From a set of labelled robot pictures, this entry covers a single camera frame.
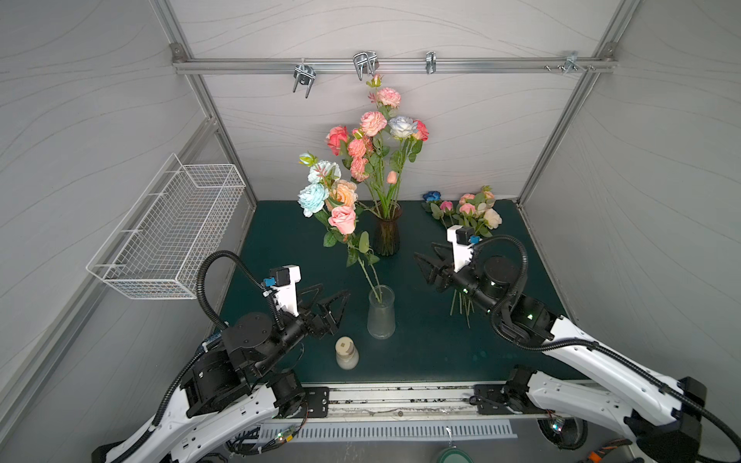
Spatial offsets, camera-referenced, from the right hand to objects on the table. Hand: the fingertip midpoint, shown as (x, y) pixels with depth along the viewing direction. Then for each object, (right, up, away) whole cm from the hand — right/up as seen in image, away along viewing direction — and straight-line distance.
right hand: (430, 241), depth 66 cm
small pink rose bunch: (+26, +10, +45) cm, 53 cm away
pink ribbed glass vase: (-9, +1, +30) cm, 32 cm away
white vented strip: (-37, -47, +4) cm, 60 cm away
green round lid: (+4, -44, -7) cm, 45 cm away
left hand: (-20, -9, -6) cm, 23 cm away
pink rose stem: (-1, +28, +23) cm, 36 cm away
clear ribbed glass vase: (-11, -24, +14) cm, 30 cm away
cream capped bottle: (-20, -29, +6) cm, 36 cm away
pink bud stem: (-8, +19, +22) cm, 30 cm away
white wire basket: (-64, -1, +2) cm, 64 cm away
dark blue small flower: (+10, +16, +52) cm, 55 cm away
